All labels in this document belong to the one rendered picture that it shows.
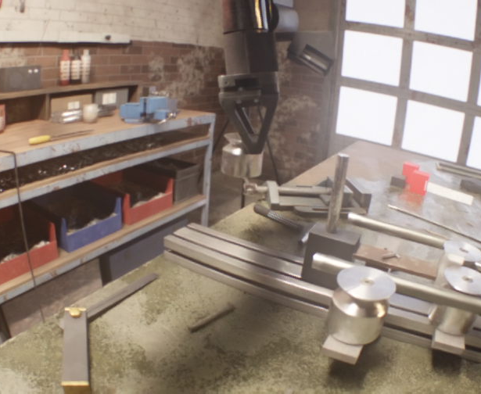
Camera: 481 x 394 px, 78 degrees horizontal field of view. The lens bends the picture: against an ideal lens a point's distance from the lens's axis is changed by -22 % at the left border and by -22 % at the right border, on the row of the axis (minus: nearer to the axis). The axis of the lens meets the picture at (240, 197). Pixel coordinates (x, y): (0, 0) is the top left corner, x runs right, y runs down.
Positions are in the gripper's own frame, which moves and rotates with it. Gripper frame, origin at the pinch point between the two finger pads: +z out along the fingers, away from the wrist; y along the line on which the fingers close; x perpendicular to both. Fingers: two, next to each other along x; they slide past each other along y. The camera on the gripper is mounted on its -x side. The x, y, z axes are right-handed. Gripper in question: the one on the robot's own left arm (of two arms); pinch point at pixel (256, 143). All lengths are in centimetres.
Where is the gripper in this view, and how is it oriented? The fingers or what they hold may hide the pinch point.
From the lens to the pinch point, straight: 47.3
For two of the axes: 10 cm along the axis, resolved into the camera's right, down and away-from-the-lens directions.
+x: -9.9, 0.5, 1.3
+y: 1.0, -3.3, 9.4
